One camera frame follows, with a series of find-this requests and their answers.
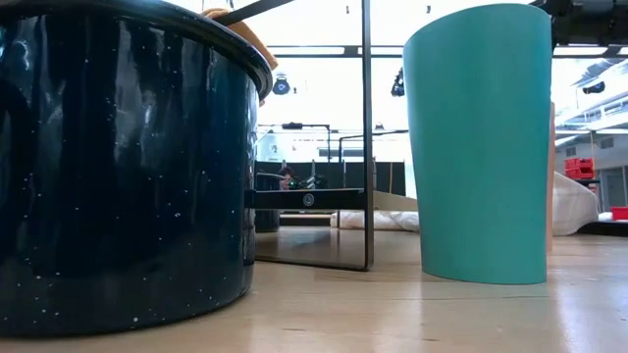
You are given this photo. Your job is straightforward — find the red plastic crates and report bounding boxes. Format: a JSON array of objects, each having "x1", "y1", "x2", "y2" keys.
[{"x1": 563, "y1": 156, "x2": 597, "y2": 180}]

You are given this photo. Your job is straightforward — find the opaque teal cup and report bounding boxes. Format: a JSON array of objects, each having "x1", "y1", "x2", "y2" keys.
[{"x1": 402, "y1": 3, "x2": 553, "y2": 286}]

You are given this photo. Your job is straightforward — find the wooden shelf with black frame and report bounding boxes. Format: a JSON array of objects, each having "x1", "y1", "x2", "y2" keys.
[{"x1": 214, "y1": 0, "x2": 419, "y2": 273}]

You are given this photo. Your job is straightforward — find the person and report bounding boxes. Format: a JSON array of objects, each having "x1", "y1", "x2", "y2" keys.
[{"x1": 277, "y1": 165, "x2": 296, "y2": 191}]

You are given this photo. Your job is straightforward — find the large dark blue speckled mug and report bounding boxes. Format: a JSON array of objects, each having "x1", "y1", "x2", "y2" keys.
[{"x1": 0, "y1": 0, "x2": 275, "y2": 339}]

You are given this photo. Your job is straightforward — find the white cloth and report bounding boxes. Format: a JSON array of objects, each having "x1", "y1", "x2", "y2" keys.
[{"x1": 330, "y1": 170, "x2": 601, "y2": 237}]

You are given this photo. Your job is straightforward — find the orange cup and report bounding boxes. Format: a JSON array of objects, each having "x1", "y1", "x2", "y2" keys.
[{"x1": 546, "y1": 101, "x2": 556, "y2": 255}]

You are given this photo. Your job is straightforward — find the small dark blue mug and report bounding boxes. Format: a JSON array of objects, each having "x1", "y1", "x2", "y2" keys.
[{"x1": 254, "y1": 171, "x2": 287, "y2": 234}]

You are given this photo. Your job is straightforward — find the yellow waffle cloth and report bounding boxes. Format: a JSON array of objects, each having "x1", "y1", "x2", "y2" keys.
[{"x1": 201, "y1": 7, "x2": 280, "y2": 72}]

